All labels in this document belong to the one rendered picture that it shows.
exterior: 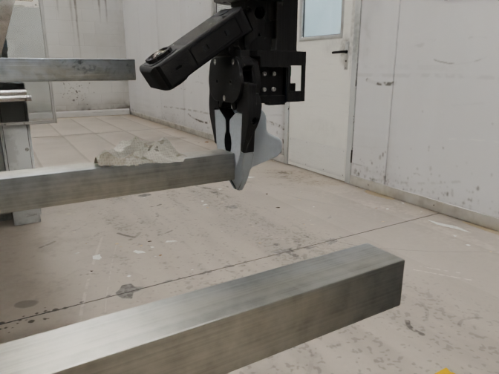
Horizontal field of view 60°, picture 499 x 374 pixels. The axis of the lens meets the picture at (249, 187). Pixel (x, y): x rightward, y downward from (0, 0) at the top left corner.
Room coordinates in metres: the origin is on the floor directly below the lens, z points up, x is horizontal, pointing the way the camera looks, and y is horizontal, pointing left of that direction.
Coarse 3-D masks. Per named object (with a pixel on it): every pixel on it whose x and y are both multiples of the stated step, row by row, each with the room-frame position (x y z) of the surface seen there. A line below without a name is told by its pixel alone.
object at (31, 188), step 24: (48, 168) 0.38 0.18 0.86; (72, 168) 0.38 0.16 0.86; (96, 168) 0.38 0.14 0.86; (120, 168) 0.40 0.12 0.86; (144, 168) 0.41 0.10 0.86; (168, 168) 0.42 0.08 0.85; (192, 168) 0.43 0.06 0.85; (216, 168) 0.45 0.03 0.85; (0, 192) 0.34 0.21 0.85; (24, 192) 0.35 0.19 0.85; (48, 192) 0.36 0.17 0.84; (72, 192) 0.37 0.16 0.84; (96, 192) 0.38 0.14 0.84; (120, 192) 0.39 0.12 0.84; (144, 192) 0.41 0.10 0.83
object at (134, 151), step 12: (120, 144) 0.41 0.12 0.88; (132, 144) 0.41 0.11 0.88; (144, 144) 0.42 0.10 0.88; (156, 144) 0.41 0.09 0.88; (168, 144) 0.42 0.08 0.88; (108, 156) 0.39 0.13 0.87; (120, 156) 0.40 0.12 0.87; (132, 156) 0.39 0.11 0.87; (144, 156) 0.40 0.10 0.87; (156, 156) 0.40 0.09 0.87; (168, 156) 0.41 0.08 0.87; (180, 156) 0.42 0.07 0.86
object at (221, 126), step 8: (216, 112) 0.49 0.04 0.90; (224, 112) 0.48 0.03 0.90; (232, 112) 0.49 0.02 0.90; (216, 120) 0.49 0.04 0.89; (224, 120) 0.48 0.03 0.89; (216, 128) 0.49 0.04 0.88; (224, 128) 0.48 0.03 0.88; (216, 136) 0.49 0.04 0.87; (224, 136) 0.48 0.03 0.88; (224, 144) 0.48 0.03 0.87; (232, 184) 0.48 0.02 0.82
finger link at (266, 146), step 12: (240, 120) 0.45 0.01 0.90; (264, 120) 0.47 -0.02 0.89; (240, 132) 0.45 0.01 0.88; (264, 132) 0.47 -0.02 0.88; (240, 144) 0.45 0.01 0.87; (264, 144) 0.47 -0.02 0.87; (276, 144) 0.48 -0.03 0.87; (240, 156) 0.45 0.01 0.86; (252, 156) 0.45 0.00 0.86; (264, 156) 0.47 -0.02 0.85; (276, 156) 0.48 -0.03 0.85; (240, 168) 0.45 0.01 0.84; (240, 180) 0.46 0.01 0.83
